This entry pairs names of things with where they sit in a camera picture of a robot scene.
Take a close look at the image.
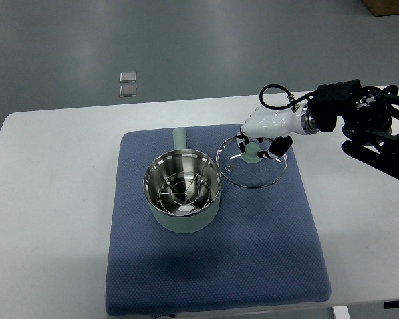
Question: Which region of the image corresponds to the glass lid green knob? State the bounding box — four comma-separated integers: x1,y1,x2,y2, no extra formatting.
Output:
216,137,287,189

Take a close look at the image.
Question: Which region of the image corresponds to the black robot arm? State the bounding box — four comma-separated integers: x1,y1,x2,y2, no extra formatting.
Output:
298,80,399,180

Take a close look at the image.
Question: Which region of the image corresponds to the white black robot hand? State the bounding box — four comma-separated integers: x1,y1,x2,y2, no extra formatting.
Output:
236,106,318,163

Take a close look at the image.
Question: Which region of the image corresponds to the wire steamer rack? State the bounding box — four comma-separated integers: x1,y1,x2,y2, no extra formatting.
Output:
157,171,211,215

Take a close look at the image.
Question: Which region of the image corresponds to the cardboard box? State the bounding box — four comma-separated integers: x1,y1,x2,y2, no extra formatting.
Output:
362,0,399,17

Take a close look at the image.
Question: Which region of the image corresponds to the blue quilted mat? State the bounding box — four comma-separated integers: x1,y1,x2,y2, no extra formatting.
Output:
106,128,331,316

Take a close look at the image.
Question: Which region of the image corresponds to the green steel pot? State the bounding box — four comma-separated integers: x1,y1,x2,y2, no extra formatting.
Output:
143,128,222,234

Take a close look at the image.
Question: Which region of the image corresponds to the upper floor outlet plate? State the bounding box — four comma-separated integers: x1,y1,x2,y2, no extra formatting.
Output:
119,71,137,83

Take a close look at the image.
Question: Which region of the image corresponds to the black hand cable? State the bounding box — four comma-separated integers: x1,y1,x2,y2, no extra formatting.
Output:
259,84,317,112

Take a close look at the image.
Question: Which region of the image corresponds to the black table control panel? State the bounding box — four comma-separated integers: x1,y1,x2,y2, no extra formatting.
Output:
383,300,399,310

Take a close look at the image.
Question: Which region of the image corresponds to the white table leg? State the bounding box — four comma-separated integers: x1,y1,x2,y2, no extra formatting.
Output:
332,306,351,319

